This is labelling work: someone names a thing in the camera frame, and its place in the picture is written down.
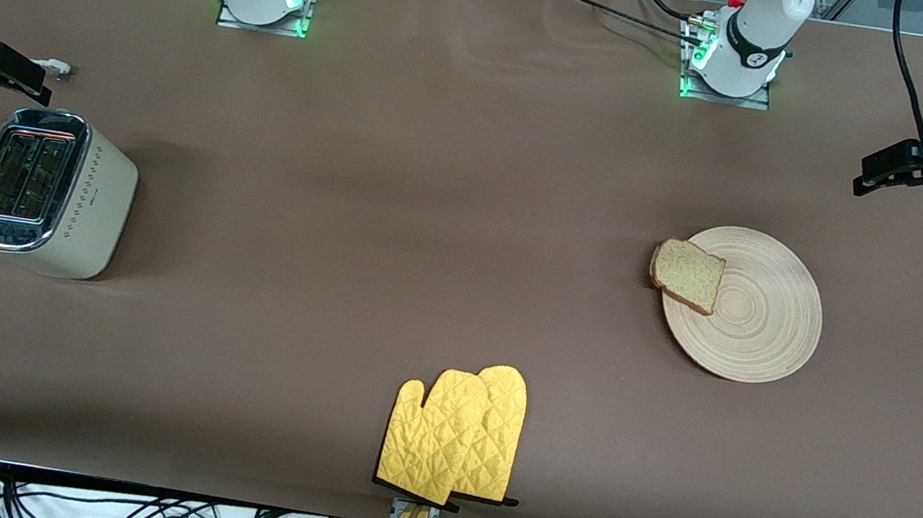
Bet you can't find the round wooden plate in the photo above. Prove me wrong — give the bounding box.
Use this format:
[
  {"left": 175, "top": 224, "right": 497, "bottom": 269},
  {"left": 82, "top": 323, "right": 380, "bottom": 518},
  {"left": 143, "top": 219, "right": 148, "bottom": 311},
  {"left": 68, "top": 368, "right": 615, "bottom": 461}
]
[{"left": 650, "top": 218, "right": 834, "bottom": 392}]

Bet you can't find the brown-crust bread slice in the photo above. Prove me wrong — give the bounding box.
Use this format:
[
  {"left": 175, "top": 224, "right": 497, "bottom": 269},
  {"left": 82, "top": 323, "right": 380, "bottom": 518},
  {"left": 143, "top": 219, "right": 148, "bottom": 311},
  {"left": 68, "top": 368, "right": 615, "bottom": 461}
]
[{"left": 644, "top": 235, "right": 729, "bottom": 319}]

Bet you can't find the cream chrome two-slot toaster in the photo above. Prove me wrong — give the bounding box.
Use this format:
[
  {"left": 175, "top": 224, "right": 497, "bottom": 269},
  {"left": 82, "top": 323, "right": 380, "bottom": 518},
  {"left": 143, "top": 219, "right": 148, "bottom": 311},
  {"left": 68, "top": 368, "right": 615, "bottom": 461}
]
[{"left": 0, "top": 102, "right": 148, "bottom": 287}]

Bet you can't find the yellow quilted oven mitt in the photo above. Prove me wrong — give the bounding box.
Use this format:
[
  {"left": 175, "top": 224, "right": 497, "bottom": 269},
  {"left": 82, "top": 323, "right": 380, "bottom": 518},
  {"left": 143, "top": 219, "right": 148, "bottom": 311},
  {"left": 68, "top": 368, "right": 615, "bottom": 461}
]
[
  {"left": 372, "top": 362, "right": 493, "bottom": 511},
  {"left": 447, "top": 361, "right": 537, "bottom": 510}
]

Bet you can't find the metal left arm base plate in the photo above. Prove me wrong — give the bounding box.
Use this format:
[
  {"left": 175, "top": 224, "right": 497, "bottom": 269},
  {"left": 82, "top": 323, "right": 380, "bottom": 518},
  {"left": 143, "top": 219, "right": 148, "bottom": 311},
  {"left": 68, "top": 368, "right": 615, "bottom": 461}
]
[{"left": 676, "top": 17, "right": 782, "bottom": 111}]

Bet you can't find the black cable on table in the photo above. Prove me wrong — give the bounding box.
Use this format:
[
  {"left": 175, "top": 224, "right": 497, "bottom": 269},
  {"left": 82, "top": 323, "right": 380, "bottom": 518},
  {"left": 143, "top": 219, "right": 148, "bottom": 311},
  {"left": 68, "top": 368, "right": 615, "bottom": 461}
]
[{"left": 541, "top": 0, "right": 715, "bottom": 47}]

